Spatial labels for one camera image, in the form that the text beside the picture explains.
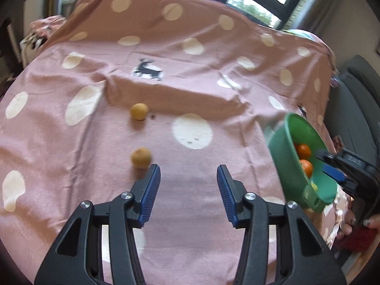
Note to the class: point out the person's right hand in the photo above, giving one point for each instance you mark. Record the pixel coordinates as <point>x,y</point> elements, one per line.
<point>348,222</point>

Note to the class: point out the pink polka dot blanket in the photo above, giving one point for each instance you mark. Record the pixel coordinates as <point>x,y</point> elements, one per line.
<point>193,80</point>

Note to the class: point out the pale blue pillow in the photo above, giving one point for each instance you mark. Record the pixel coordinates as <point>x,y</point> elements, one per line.
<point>298,33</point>

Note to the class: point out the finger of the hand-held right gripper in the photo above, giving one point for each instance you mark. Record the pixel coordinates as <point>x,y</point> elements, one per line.
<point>334,172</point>

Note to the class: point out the round green jujube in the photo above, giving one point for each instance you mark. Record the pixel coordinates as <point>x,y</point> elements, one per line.
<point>314,187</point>

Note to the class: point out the white bag of clothes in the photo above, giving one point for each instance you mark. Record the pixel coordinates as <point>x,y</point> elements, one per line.
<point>31,44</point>

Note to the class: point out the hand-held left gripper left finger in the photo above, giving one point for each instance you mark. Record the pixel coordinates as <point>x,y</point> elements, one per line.
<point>150,196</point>

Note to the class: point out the brown longan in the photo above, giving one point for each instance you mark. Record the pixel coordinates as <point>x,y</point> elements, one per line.
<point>139,111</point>
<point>141,158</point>

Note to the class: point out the green plastic basin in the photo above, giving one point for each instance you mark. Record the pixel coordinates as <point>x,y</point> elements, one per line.
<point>282,154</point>

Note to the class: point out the orange mandarin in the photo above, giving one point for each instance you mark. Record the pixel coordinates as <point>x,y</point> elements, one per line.
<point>306,167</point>
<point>304,150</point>

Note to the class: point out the black framed window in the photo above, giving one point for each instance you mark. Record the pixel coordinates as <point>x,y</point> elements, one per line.
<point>252,0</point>

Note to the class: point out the grey sofa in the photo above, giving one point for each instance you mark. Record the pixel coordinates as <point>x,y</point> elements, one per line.
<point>356,109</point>

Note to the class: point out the pink clothes pile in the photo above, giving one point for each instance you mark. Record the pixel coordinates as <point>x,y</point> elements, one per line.
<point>49,23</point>

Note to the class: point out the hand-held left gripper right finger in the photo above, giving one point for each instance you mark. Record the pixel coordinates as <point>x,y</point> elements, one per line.
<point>225,196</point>

